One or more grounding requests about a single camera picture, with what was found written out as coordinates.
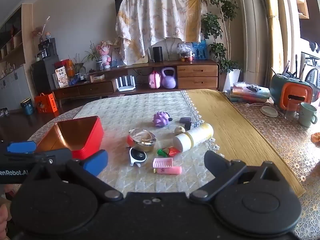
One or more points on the gold red round compact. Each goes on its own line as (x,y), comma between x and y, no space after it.
(141,140)

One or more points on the pink toy case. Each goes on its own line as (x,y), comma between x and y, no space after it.
(154,79)

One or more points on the red square tin box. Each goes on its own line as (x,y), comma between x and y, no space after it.
(85,145)

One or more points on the red bag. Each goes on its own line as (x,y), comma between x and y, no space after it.
(66,66)

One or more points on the green mug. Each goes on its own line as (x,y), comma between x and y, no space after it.
(307,113)

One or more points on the person's left hand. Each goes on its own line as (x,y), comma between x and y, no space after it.
(3,216)

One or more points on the green potted tree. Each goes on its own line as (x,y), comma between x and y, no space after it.
(217,25)

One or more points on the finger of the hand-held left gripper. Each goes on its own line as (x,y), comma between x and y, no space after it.
(50,157)
(21,147)

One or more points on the wooden TV stand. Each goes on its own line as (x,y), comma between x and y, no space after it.
(197,71)

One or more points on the pink plastic comb case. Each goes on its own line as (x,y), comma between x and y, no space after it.
(163,166)

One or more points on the black cylinder speaker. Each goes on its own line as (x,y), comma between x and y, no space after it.
(157,53)

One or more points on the white snack bag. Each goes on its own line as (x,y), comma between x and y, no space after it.
(61,78)

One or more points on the white black round gadget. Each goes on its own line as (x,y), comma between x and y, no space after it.
(136,158)

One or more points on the orange gift bag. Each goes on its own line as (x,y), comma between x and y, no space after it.
(46,102)

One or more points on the red foil candy packet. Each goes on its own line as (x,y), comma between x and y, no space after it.
(173,152)

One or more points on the beige garlic-shaped toy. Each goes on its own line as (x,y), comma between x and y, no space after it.
(179,130)

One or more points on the small purple box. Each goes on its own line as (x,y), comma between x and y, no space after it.
(185,120)

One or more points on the black cabinet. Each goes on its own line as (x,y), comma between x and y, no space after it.
(42,75)

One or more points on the plastic bag with fruit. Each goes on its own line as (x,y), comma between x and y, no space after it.
(186,52)

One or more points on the blue bucket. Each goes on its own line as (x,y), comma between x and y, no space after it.
(27,106)

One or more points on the black pouch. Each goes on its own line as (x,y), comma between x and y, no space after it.
(253,88)

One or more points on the stack of books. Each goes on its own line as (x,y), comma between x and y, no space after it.
(247,93)

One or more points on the purple plastic toy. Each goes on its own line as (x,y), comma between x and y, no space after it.
(161,120)

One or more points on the round pale lid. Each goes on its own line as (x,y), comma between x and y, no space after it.
(268,111)

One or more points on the pink plush toy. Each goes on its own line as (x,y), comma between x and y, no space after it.
(105,53)

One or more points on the blue picture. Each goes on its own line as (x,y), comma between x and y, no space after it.
(200,51)

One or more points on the black television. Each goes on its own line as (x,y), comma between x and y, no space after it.
(117,5)

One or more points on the vase with dried flowers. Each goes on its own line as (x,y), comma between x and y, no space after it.
(41,33)

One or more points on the white yellow plastic bottle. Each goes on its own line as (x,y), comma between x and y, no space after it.
(192,136)

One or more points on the white router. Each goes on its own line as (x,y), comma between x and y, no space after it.
(125,83)

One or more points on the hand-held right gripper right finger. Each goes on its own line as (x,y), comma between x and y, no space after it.
(215,165)

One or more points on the purple kettlebell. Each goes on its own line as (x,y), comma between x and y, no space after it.
(168,80)

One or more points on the orange object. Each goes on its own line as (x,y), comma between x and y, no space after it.
(316,138)

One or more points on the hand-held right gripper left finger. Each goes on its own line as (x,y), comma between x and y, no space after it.
(96,163)

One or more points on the small potted plant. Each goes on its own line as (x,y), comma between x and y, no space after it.
(92,55)

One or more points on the wooden wall shelf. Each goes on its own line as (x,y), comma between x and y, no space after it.
(10,40)

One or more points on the white floor cabinets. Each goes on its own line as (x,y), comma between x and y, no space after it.
(15,87)

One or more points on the white standing air conditioner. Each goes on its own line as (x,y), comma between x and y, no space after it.
(252,30)

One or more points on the glass cup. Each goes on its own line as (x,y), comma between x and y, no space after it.
(290,110)

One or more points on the black coffee machine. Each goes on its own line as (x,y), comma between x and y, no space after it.
(46,48)

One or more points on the floral draped cloth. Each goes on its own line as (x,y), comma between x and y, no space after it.
(155,17)

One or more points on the green orange utensil holder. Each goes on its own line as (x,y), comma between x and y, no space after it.
(292,92)

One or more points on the green wrapped candy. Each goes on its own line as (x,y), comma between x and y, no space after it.
(161,152)

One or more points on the small black white bottle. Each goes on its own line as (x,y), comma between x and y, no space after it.
(191,125)

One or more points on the yellow tablecloth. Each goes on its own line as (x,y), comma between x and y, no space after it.
(237,130)

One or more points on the white planter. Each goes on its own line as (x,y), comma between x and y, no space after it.
(232,80)

